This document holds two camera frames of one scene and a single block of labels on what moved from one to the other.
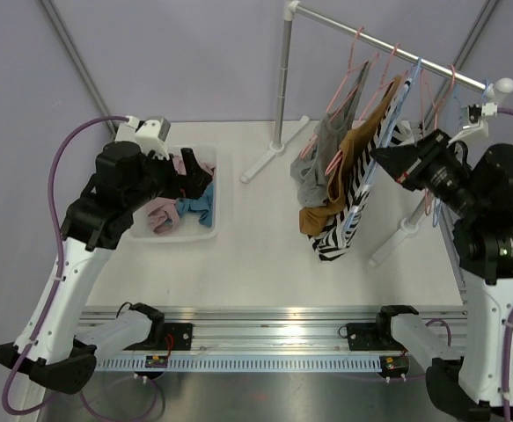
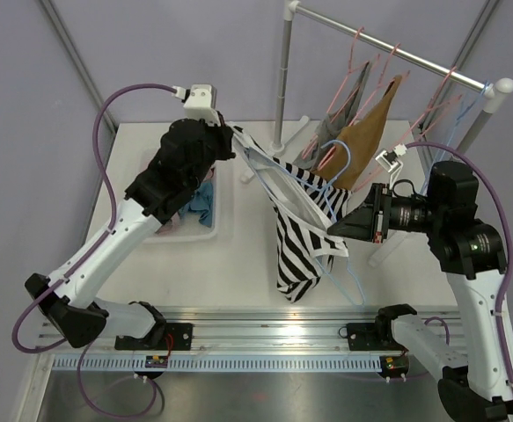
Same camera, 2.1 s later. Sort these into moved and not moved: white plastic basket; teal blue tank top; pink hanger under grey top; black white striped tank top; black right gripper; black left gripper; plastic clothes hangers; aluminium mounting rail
Moved: plastic clothes hangers; black right gripper; black left gripper; black white striped tank top
Not moved: pink hanger under grey top; white plastic basket; aluminium mounting rail; teal blue tank top
